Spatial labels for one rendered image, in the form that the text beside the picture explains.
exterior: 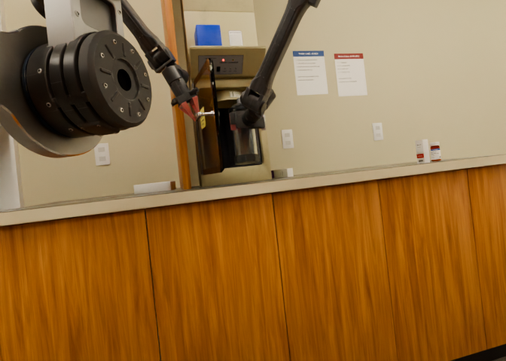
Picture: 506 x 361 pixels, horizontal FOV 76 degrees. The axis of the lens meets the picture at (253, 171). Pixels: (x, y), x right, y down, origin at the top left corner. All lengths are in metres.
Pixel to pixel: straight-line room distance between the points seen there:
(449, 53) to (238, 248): 2.14
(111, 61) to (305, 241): 0.96
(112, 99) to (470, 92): 2.61
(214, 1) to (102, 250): 1.13
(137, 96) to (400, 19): 2.25
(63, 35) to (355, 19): 2.07
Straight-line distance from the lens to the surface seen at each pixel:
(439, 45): 2.76
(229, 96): 1.51
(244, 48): 1.45
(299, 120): 2.03
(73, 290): 1.23
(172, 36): 1.45
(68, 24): 0.54
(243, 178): 1.45
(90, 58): 0.49
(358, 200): 1.36
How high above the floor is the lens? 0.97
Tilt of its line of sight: level
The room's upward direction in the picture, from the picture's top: 6 degrees counter-clockwise
